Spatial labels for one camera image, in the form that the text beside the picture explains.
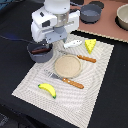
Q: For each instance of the wooden handled knife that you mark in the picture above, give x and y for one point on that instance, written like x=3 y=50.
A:
x=79 y=56

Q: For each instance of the beige bowl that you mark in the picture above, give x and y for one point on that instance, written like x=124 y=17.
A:
x=122 y=14

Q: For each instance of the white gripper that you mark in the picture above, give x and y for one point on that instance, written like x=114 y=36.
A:
x=53 y=27

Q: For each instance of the brown toy sausage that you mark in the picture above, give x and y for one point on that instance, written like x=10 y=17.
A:
x=37 y=51

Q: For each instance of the yellow toy banana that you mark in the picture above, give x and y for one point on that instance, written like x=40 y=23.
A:
x=48 y=88

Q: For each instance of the yellow toy cheese wedge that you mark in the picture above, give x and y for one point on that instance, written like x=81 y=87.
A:
x=89 y=44

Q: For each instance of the grey toy pot with handles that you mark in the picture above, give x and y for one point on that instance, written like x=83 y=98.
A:
x=41 y=57

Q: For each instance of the wooden handled fork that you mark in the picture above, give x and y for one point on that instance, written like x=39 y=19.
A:
x=66 y=80

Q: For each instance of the woven beige placemat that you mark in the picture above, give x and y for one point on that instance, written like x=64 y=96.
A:
x=71 y=104

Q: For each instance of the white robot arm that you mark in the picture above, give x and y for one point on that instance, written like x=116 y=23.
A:
x=57 y=6

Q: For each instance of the dark grey toy saucepan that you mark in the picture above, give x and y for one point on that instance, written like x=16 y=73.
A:
x=89 y=13

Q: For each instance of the white toy fish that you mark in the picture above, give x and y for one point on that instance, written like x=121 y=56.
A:
x=73 y=43

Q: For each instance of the brown toy stove board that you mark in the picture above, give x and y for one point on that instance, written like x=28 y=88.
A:
x=106 y=25

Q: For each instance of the round wooden plate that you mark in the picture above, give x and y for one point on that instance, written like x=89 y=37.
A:
x=68 y=66

